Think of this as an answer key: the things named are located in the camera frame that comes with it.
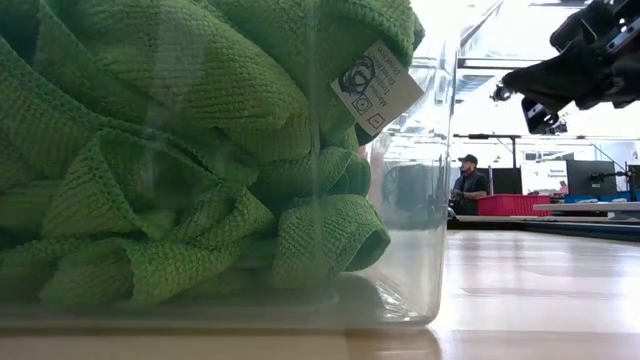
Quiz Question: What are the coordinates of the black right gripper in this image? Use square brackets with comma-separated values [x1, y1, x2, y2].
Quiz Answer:
[502, 0, 640, 134]

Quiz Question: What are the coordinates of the white printed sign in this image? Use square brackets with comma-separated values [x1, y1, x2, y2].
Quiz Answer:
[519, 159, 569, 196]

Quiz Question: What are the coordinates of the red plastic crate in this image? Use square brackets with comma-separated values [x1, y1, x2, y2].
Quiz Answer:
[476, 193, 552, 217]

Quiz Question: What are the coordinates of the grey background table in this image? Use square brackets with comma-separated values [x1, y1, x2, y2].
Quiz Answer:
[532, 201, 640, 221]

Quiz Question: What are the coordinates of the person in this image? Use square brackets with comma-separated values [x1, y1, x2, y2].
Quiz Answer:
[448, 153, 491, 217]

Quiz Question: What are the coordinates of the clear plastic bin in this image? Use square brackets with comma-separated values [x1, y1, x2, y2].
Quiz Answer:
[0, 0, 451, 331]

